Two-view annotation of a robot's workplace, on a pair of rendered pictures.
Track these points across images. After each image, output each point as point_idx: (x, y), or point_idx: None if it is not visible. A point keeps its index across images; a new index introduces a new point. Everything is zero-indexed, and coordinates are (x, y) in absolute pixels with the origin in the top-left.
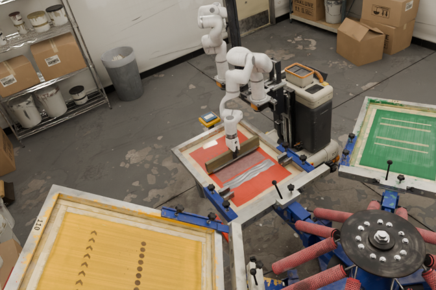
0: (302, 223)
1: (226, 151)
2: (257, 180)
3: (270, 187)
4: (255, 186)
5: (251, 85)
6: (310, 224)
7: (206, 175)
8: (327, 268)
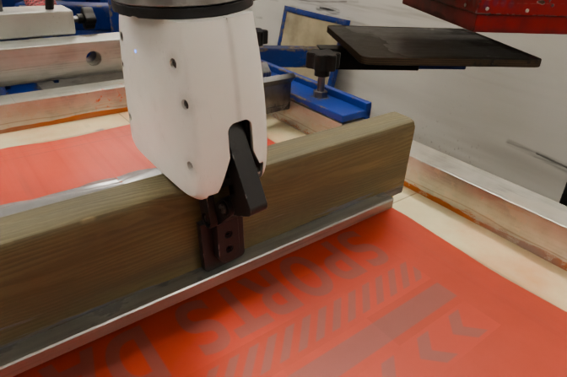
0: None
1: (267, 158)
2: (96, 164)
3: (51, 139)
4: (116, 147)
5: None
6: None
7: (396, 206)
8: None
